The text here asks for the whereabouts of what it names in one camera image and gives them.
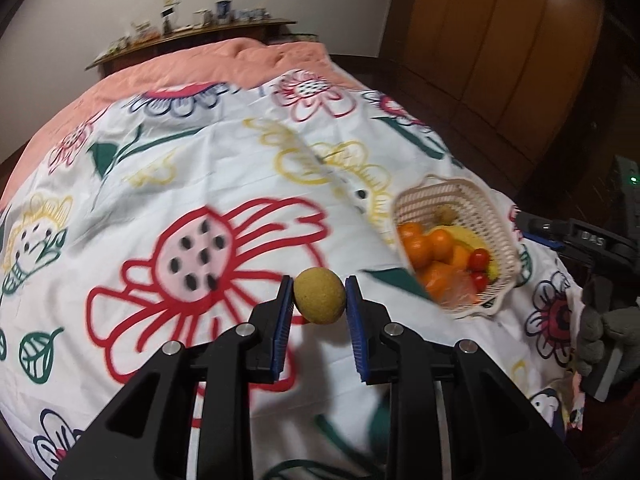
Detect tangerine with green stem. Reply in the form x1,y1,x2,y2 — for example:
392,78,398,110
429,230,455,262

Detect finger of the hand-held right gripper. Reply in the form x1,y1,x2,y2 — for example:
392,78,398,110
515,212,626,266

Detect white floral printed blanket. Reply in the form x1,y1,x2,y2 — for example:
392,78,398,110
0,72,586,480

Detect wooden headboard shelf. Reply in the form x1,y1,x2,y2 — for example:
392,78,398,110
85,17,298,78

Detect person's right hand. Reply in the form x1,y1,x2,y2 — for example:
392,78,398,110
574,305,640,386

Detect brown wooden wardrobe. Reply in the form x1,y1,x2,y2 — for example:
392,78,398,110
380,0,608,181

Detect cream plastic basket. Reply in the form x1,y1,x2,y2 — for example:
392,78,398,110
392,174,522,317

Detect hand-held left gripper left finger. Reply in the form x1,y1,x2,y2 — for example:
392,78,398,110
52,275,296,480

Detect yellow banana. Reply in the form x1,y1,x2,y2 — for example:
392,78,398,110
440,225,501,281

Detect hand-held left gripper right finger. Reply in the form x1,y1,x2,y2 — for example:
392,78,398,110
344,275,581,480

